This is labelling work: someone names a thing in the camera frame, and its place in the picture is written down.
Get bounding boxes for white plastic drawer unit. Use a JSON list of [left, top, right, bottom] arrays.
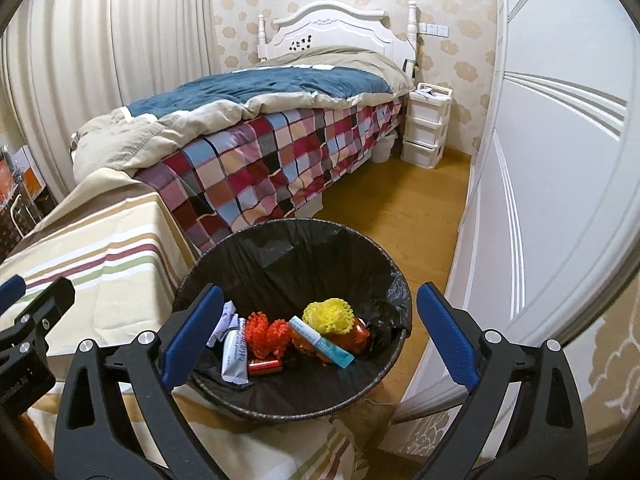
[[401, 82, 454, 169]]

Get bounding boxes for beige and teal duvet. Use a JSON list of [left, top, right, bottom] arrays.
[[72, 46, 417, 184]]

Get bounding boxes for yellow foam fruit net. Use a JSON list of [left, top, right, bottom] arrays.
[[302, 297, 354, 336]]

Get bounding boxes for small white bin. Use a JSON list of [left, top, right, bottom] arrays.
[[370, 135, 399, 164]]

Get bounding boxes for black charger cable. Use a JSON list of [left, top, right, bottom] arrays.
[[402, 35, 426, 79]]

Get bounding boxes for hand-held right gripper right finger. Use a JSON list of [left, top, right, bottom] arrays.
[[416, 281, 588, 480]]

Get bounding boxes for white tissue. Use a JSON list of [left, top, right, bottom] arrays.
[[207, 301, 239, 346]]

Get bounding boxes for cream pleated curtain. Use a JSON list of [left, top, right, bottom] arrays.
[[0, 0, 222, 202]]

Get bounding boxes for white packet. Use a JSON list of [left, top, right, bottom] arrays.
[[221, 317, 251, 386]]

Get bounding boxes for light blue tube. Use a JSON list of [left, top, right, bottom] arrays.
[[287, 316, 355, 369]]

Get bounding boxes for orange foam fruit net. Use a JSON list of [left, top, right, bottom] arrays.
[[245, 311, 289, 362]]

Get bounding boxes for white bed headboard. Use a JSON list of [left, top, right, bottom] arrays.
[[257, 1, 419, 86]]

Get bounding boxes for striped tablecloth table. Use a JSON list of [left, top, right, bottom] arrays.
[[0, 166, 367, 480]]

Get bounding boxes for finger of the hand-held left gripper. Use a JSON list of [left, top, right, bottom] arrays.
[[0, 276, 77, 358], [0, 274, 27, 312]]

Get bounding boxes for dark woven trash bin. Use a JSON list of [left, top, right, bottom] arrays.
[[172, 217, 414, 424]]

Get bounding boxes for plaid bed sheet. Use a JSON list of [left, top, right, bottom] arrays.
[[134, 97, 404, 257]]

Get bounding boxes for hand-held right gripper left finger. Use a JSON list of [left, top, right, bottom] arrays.
[[52, 282, 232, 480]]

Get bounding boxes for dark patterned storage crate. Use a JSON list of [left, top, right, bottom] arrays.
[[0, 199, 32, 262]]

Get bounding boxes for orange and white box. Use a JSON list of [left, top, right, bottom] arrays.
[[16, 145, 44, 197]]

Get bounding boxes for red plastic bag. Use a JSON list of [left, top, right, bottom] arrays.
[[292, 317, 374, 362]]

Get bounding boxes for white wardrobe door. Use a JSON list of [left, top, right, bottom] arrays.
[[395, 0, 640, 422]]

